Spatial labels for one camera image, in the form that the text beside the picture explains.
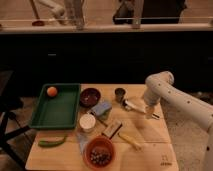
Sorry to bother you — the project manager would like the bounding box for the wooden block with dark stripe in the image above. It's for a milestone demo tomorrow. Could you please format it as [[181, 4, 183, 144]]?
[[102, 120, 122, 139]]

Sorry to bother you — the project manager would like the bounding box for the green plastic tray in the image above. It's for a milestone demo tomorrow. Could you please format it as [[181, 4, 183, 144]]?
[[29, 83, 81, 130]]

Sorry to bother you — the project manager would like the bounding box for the green pea pod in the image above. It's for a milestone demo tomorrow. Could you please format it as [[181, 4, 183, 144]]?
[[38, 136, 67, 148]]

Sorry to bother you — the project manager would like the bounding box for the yellow handled tool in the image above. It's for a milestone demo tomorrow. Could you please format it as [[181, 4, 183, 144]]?
[[118, 132, 142, 150]]

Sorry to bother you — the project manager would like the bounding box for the orange bowl with beads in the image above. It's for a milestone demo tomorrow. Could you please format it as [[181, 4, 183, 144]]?
[[83, 136, 115, 171]]

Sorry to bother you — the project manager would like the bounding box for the blue and green sponge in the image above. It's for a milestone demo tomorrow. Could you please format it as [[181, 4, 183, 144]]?
[[91, 101, 112, 120]]

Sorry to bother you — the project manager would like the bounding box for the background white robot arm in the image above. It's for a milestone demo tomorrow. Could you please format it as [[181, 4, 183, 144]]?
[[37, 0, 84, 25]]

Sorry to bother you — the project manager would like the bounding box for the orange ball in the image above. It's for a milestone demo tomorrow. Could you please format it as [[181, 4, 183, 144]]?
[[47, 86, 58, 97]]

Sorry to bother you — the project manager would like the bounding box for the red dish on counter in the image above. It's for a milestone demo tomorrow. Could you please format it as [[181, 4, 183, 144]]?
[[32, 20, 45, 26]]

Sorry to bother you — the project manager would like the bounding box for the black chair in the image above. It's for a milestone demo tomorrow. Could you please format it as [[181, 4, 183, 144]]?
[[0, 70, 30, 170]]

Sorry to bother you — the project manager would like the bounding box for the white round container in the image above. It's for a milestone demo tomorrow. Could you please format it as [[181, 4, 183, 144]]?
[[79, 114, 96, 133]]

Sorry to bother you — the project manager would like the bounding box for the dark maroon bowl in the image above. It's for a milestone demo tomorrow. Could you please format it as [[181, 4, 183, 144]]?
[[80, 88, 101, 107]]

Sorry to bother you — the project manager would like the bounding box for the small metal cup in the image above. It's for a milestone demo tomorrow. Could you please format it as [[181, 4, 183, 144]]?
[[115, 88, 126, 103]]

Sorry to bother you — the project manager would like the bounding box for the person in dark clothing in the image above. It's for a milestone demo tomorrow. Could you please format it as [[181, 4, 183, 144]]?
[[113, 0, 187, 24]]

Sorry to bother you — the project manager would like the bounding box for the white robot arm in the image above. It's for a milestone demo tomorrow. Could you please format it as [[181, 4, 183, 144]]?
[[143, 71, 213, 171]]

